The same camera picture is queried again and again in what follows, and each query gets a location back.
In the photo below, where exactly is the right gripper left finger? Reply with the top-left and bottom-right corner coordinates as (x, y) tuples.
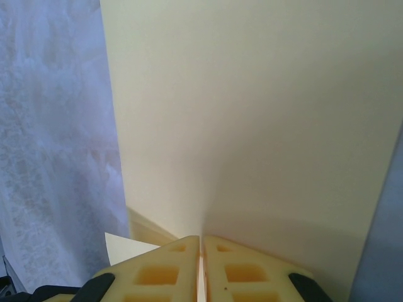
(75, 235), (202, 302)

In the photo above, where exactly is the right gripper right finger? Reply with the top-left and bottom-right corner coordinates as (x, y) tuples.
(201, 235), (332, 302)

